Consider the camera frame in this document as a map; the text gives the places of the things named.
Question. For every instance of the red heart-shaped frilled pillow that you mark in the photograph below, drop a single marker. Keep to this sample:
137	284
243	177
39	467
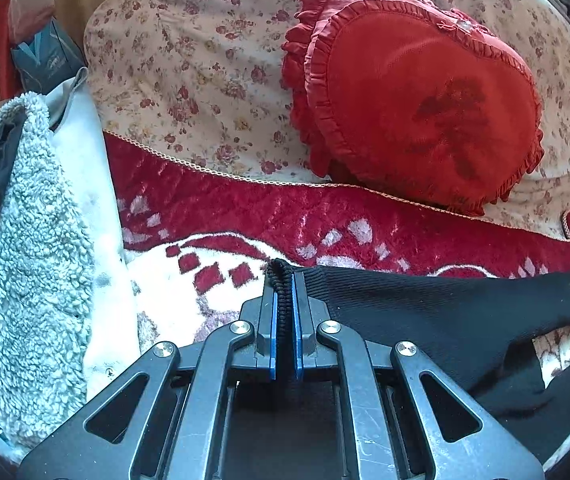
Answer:
415	95

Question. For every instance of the black pants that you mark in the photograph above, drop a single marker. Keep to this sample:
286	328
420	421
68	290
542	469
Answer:
440	310

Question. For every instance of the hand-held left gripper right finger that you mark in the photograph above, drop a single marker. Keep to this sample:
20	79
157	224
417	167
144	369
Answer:
297	332

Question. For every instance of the white fleece-lined jacket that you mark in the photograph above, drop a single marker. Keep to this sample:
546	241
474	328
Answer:
25	260

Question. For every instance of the pink cloth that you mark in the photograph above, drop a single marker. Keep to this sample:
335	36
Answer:
32	7

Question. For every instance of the red and white plush blanket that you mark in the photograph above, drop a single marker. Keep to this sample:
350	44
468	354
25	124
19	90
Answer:
265	210

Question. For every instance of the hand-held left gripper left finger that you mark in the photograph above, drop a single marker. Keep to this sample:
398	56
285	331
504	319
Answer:
273	332

